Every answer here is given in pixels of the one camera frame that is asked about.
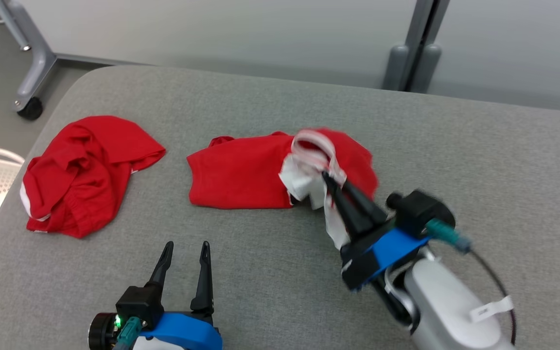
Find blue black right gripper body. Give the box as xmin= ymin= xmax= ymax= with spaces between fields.
xmin=340 ymin=221 xmax=432 ymax=293

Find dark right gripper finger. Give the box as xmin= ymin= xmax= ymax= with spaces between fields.
xmin=322 ymin=173 xmax=374 ymax=240
xmin=342 ymin=181 xmax=389 ymax=226

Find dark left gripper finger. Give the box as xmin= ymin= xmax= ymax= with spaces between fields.
xmin=191 ymin=241 xmax=214 ymax=314
xmin=145 ymin=241 xmax=175 ymax=288

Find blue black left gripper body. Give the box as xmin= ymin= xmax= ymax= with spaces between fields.
xmin=151 ymin=312 xmax=224 ymax=350

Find red white basketball jersey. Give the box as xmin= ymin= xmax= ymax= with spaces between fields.
xmin=186 ymin=127 xmax=379 ymax=251

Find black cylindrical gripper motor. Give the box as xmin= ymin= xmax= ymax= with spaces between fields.
xmin=88 ymin=313 xmax=121 ymax=350

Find red shorts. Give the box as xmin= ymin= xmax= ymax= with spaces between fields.
xmin=20 ymin=115 xmax=167 ymax=239

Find grey fabric sofa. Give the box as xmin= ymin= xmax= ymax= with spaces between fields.
xmin=0 ymin=65 xmax=560 ymax=350

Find black caster wheel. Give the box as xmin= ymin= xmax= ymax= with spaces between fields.
xmin=16 ymin=96 xmax=44 ymax=121

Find black right arm cable teal plug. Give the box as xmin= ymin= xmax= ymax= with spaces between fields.
xmin=426 ymin=219 xmax=519 ymax=346

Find black arm cable teal plug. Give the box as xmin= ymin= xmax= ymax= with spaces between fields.
xmin=113 ymin=316 xmax=142 ymax=350
xmin=426 ymin=219 xmax=519 ymax=346

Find black left arm cable teal plug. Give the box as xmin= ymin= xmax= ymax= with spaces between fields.
xmin=113 ymin=316 xmax=142 ymax=350

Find white cable label tag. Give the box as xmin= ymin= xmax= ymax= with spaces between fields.
xmin=469 ymin=295 xmax=515 ymax=323

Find grey partition post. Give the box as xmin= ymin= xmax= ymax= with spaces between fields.
xmin=382 ymin=0 xmax=452 ymax=93

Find grey post with caster foot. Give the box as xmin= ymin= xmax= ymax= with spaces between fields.
xmin=0 ymin=0 xmax=150 ymax=105

